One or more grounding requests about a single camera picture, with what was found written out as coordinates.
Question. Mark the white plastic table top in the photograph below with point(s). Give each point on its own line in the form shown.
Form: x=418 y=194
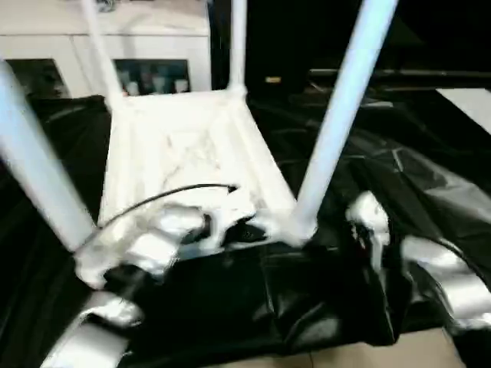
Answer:
x=184 y=145

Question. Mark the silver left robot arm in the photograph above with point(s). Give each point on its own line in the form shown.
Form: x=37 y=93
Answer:
x=153 y=245

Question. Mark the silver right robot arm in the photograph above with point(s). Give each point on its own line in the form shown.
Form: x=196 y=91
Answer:
x=449 y=276

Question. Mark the small orange tag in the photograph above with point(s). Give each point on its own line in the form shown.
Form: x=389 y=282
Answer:
x=272 y=80

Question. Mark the long black rod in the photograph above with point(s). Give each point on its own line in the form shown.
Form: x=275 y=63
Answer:
x=414 y=74

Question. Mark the crumpled silver bag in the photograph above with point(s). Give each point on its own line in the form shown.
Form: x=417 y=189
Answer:
x=105 y=3

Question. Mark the white glass-door cabinet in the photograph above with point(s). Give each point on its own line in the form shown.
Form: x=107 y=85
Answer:
x=38 y=42

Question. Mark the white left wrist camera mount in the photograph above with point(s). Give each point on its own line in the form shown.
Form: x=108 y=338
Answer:
x=226 y=218

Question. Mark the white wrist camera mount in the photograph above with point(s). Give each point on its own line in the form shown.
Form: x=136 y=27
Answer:
x=368 y=218
x=226 y=218

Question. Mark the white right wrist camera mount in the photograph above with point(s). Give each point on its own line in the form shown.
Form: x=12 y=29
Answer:
x=368 y=218

